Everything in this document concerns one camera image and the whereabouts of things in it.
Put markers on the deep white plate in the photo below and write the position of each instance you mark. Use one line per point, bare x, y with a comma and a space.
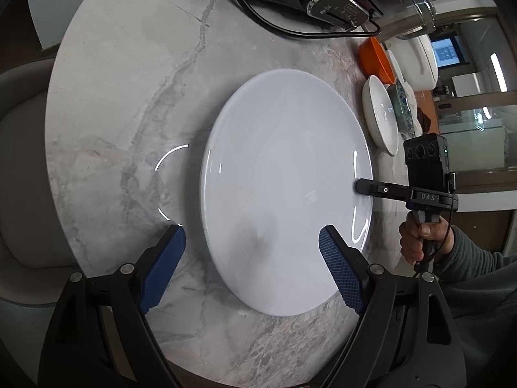
379, 116

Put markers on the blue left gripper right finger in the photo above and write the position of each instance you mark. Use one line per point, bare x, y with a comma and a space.
334, 251

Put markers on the person's right hand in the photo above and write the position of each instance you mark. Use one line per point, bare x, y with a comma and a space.
413, 235

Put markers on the white dish cloth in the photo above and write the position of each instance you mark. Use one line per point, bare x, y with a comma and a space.
410, 95

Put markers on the grey sleeve right forearm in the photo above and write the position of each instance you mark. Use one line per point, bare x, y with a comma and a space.
480, 289

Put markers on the large white plate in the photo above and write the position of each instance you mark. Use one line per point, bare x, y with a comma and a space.
280, 165

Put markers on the orange plastic bowl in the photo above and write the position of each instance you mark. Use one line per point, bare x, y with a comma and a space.
372, 60

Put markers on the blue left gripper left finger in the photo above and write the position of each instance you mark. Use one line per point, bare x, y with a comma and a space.
158, 264

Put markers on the green blue patterned bowl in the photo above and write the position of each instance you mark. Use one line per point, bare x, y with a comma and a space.
402, 110

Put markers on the stainless steel kettle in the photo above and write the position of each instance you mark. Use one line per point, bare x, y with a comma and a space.
410, 19

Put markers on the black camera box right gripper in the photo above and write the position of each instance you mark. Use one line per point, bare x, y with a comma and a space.
427, 163

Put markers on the grey quilted chair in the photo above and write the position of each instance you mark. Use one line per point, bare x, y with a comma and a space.
36, 259

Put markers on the white rice cooker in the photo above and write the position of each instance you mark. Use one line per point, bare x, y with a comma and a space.
417, 61

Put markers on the brown cloth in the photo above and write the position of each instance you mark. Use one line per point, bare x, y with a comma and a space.
424, 121

